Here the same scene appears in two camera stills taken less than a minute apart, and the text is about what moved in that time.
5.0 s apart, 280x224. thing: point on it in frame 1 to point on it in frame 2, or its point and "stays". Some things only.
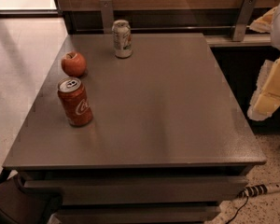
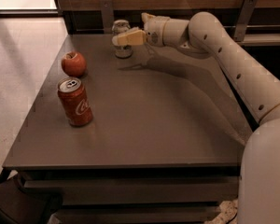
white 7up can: [122, 38] stays
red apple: [74, 63] stays
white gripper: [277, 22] to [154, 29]
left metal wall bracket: [106, 13] stays
